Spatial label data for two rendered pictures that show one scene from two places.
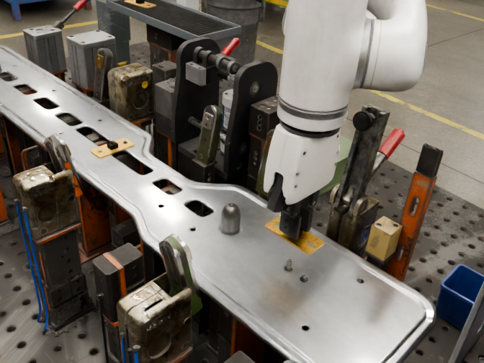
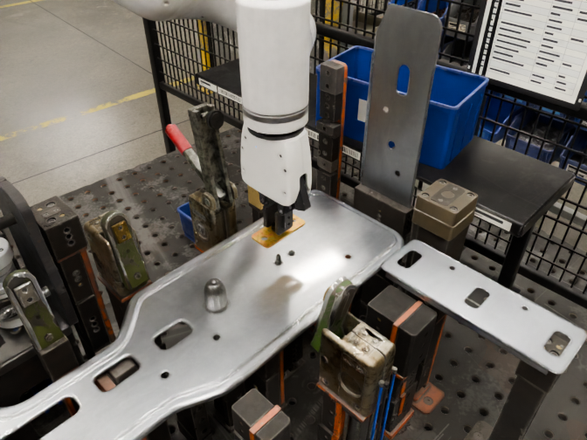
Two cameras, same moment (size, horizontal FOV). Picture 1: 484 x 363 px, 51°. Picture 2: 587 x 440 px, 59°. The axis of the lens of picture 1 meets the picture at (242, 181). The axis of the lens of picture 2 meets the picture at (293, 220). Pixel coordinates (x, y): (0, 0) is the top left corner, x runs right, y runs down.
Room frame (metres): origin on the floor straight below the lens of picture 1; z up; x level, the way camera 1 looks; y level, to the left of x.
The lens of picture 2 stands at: (0.53, 0.52, 1.57)
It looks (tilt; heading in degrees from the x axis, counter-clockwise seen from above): 38 degrees down; 272
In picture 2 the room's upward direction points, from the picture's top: straight up
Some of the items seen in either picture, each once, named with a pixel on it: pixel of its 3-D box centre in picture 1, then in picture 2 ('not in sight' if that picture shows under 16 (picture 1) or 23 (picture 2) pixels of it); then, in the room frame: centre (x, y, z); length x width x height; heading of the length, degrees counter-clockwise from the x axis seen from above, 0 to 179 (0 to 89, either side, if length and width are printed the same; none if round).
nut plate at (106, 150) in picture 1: (112, 145); not in sight; (0.89, 0.26, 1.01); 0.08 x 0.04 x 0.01; 137
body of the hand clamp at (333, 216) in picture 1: (338, 276); (219, 268); (0.69, -0.19, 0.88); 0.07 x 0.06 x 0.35; 137
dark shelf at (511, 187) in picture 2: not in sight; (354, 121); (0.43, -0.53, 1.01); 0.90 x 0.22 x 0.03; 137
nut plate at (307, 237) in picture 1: (294, 231); (279, 227); (0.57, -0.08, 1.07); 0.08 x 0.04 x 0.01; 48
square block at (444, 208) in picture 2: not in sight; (430, 271); (0.29, -0.19, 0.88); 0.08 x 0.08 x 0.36; 47
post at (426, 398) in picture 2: not in sight; (423, 340); (0.32, -0.06, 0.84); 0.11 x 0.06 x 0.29; 137
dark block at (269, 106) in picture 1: (263, 194); (86, 310); (0.89, -0.05, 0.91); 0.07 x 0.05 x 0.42; 137
